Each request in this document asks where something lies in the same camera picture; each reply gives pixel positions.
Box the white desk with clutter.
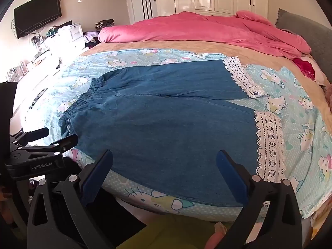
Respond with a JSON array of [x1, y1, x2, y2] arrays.
[[5, 38, 87, 127]]

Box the red cloth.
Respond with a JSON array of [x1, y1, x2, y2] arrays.
[[293, 57, 317, 81]]

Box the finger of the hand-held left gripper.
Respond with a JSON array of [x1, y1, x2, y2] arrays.
[[10, 128, 50, 146], [19, 134, 79, 159]]

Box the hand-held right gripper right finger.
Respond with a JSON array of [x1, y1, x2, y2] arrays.
[[216, 150, 303, 249]]

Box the grey padded headboard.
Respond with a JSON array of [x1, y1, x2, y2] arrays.
[[274, 8, 332, 83]]

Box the purple cloth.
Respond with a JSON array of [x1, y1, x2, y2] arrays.
[[82, 31, 101, 46]]

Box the cartoon cat printed blanket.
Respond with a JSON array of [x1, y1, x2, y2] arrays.
[[48, 47, 332, 223]]

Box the beige bed sheet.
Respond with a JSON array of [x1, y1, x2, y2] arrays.
[[78, 39, 332, 89]]

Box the white door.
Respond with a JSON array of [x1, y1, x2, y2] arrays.
[[124, 0, 159, 24]]

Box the yellow-green cloth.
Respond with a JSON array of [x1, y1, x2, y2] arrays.
[[115, 216, 221, 249]]

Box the white storage box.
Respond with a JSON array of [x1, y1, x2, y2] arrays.
[[57, 22, 85, 43]]

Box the black remote control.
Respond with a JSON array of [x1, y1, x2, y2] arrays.
[[29, 88, 49, 109]]

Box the dark folded clothes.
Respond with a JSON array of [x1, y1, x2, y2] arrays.
[[94, 19, 115, 31]]

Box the blue denim pants lace trim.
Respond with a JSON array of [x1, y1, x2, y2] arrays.
[[58, 56, 286, 208]]

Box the pink duvet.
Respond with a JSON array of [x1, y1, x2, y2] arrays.
[[98, 10, 312, 59]]

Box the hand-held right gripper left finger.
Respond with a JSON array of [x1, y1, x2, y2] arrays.
[[27, 149, 122, 249]]

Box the black flat television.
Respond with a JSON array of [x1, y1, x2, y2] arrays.
[[13, 0, 62, 39]]

